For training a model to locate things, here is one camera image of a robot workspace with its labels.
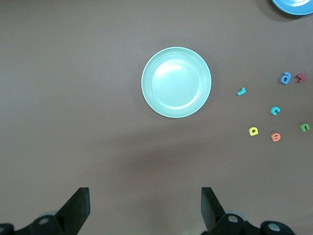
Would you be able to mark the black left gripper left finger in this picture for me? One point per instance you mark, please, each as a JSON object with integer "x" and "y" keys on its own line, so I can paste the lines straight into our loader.
{"x": 75, "y": 210}

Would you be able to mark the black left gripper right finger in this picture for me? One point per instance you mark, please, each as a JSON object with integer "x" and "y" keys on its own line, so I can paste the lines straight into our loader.
{"x": 212, "y": 213}

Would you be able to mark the teal letter c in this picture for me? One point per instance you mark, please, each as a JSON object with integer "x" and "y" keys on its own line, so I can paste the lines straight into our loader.
{"x": 272, "y": 110}

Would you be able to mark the teal letter r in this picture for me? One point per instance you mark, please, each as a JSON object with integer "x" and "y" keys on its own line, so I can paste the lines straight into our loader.
{"x": 241, "y": 91}

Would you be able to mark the orange number 6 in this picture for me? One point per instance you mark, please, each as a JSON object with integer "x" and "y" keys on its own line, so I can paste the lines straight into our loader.
{"x": 274, "y": 138}

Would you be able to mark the green letter n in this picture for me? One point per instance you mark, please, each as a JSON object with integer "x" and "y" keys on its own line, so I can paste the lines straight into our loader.
{"x": 301, "y": 127}

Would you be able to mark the pale green plate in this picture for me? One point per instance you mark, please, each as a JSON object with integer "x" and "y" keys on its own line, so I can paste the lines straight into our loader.
{"x": 176, "y": 82}

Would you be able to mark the brown table cover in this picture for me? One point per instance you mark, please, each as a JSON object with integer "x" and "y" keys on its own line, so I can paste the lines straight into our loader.
{"x": 73, "y": 73}

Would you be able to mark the blue letter a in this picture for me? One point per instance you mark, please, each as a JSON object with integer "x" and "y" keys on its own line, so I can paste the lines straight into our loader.
{"x": 282, "y": 78}

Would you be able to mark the blue plate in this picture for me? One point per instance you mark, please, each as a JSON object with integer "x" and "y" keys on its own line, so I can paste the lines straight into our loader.
{"x": 293, "y": 6}

